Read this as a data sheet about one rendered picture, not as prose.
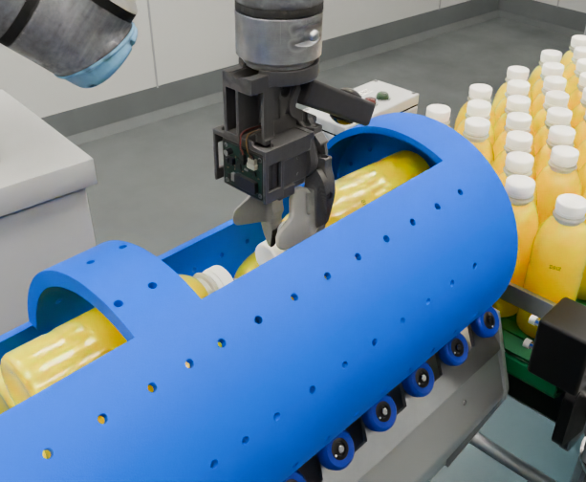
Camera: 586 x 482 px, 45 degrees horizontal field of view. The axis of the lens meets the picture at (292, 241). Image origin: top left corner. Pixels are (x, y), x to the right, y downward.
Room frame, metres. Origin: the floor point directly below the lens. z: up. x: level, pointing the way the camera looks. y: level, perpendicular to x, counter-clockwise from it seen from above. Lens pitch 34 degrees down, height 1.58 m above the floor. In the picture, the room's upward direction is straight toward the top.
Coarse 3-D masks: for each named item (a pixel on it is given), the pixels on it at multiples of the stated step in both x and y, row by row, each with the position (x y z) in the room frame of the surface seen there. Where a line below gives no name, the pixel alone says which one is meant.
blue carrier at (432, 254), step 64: (384, 128) 0.75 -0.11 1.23; (448, 128) 0.76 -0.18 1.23; (448, 192) 0.66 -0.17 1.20; (128, 256) 0.49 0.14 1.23; (192, 256) 0.69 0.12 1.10; (320, 256) 0.53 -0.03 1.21; (384, 256) 0.56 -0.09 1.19; (448, 256) 0.60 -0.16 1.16; (512, 256) 0.67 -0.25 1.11; (64, 320) 0.57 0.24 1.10; (128, 320) 0.42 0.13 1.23; (192, 320) 0.43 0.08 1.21; (256, 320) 0.70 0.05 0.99; (320, 320) 0.48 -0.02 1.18; (384, 320) 0.52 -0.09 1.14; (448, 320) 0.58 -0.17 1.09; (64, 384) 0.36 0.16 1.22; (128, 384) 0.37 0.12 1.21; (192, 384) 0.39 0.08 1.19; (256, 384) 0.41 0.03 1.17; (320, 384) 0.45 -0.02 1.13; (384, 384) 0.51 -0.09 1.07; (0, 448) 0.31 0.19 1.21; (64, 448) 0.32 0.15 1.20; (128, 448) 0.34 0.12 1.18; (192, 448) 0.36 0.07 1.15; (256, 448) 0.39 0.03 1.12; (320, 448) 0.46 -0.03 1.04
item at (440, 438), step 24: (432, 360) 0.70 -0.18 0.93; (504, 360) 0.73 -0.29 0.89; (480, 384) 0.70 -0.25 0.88; (504, 384) 0.72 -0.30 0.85; (456, 408) 0.65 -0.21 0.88; (480, 408) 0.68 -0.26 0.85; (360, 432) 0.57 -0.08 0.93; (432, 432) 0.62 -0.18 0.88; (456, 432) 0.64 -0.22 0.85; (384, 456) 0.56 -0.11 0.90; (408, 456) 0.58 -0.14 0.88; (432, 456) 0.60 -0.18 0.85; (456, 456) 0.76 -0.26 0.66; (312, 480) 0.51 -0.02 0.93; (360, 480) 0.53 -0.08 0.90; (384, 480) 0.55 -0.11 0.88; (408, 480) 0.57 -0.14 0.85
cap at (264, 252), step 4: (260, 244) 0.67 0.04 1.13; (264, 244) 0.67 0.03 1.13; (256, 248) 0.67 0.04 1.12; (260, 248) 0.67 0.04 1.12; (264, 248) 0.66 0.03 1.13; (268, 248) 0.66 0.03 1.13; (272, 248) 0.66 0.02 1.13; (276, 248) 0.66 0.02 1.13; (256, 252) 0.67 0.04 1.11; (260, 252) 0.67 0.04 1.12; (264, 252) 0.67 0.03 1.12; (268, 252) 0.66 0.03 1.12; (272, 252) 0.66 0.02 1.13; (276, 252) 0.66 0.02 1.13; (280, 252) 0.66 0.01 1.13; (256, 256) 0.67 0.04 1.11; (260, 256) 0.67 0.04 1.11; (264, 256) 0.67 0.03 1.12; (268, 256) 0.66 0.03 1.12; (272, 256) 0.66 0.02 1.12; (260, 260) 0.67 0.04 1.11; (264, 260) 0.67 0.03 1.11; (268, 260) 0.66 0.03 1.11; (260, 264) 0.67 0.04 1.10
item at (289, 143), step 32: (224, 96) 0.58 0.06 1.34; (256, 96) 0.59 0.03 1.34; (288, 96) 0.60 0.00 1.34; (224, 128) 0.60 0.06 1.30; (256, 128) 0.59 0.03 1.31; (288, 128) 0.60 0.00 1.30; (320, 128) 0.61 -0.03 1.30; (224, 160) 0.59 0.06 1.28; (256, 160) 0.56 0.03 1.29; (288, 160) 0.57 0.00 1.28; (256, 192) 0.56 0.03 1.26; (288, 192) 0.57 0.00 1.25
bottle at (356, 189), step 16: (384, 160) 0.74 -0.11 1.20; (400, 160) 0.74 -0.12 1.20; (416, 160) 0.75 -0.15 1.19; (352, 176) 0.70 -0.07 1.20; (368, 176) 0.70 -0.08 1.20; (384, 176) 0.71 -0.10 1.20; (400, 176) 0.71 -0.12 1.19; (336, 192) 0.66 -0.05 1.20; (352, 192) 0.66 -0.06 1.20; (368, 192) 0.67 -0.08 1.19; (384, 192) 0.69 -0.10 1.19; (336, 208) 0.64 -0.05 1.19; (352, 208) 0.65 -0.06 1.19
